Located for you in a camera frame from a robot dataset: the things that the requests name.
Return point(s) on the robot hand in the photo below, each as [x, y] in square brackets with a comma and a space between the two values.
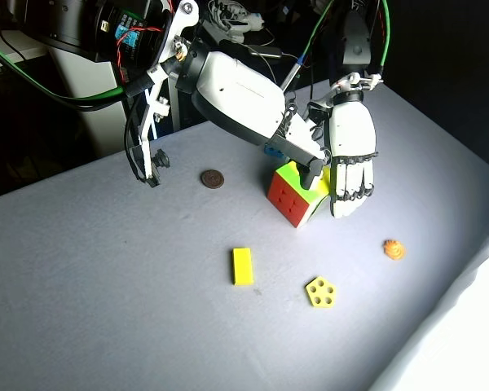
[350, 134]
[236, 97]

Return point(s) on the colourful puzzle cube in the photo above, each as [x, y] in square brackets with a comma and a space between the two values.
[287, 197]

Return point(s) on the white stick with blue tip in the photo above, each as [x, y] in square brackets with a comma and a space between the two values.
[292, 75]

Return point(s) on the blue two-hole rectangular block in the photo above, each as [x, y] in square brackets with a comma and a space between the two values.
[274, 151]

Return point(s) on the spare white robot hand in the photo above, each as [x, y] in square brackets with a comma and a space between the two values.
[236, 24]

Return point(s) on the dark chocolate sandwich cookie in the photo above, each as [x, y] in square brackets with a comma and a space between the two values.
[212, 179]

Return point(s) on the orange swirl toy biscuit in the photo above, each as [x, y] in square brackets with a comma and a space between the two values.
[393, 250]

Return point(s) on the white cabinet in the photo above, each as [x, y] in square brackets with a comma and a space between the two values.
[89, 81]

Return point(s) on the yellow pentagon block with holes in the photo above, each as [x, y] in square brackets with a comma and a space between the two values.
[321, 291]

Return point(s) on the yellow rectangular block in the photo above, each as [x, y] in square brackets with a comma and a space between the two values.
[243, 266]

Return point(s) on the grey table cloth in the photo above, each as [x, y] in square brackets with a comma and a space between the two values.
[106, 285]

